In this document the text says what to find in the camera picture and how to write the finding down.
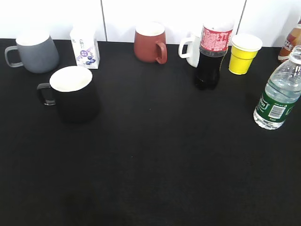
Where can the white blueberry milk carton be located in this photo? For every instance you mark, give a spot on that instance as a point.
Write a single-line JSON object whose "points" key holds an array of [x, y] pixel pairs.
{"points": [[85, 46]]}

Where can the red ceramic mug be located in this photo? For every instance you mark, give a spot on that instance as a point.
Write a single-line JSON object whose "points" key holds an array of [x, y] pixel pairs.
{"points": [[150, 42]]}

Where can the grey ceramic mug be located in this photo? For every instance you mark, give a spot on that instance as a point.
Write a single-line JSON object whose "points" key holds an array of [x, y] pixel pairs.
{"points": [[37, 51]]}

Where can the black ceramic mug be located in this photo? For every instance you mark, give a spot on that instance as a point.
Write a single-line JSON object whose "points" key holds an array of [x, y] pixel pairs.
{"points": [[73, 92]]}

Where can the cola bottle red label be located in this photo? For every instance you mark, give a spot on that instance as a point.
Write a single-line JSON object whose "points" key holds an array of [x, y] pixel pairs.
{"points": [[213, 47]]}

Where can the yellow paper cup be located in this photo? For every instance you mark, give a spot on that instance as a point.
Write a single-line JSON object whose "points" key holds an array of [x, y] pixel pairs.
{"points": [[244, 49]]}

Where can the white ceramic mug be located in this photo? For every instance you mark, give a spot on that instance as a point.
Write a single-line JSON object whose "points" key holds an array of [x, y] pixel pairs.
{"points": [[189, 49]]}

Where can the brown coffee drink bottle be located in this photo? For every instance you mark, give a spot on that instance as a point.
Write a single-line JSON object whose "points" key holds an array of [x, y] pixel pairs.
{"points": [[293, 39]]}

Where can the water bottle green label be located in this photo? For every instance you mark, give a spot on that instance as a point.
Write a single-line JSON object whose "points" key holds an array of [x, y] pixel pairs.
{"points": [[281, 92]]}

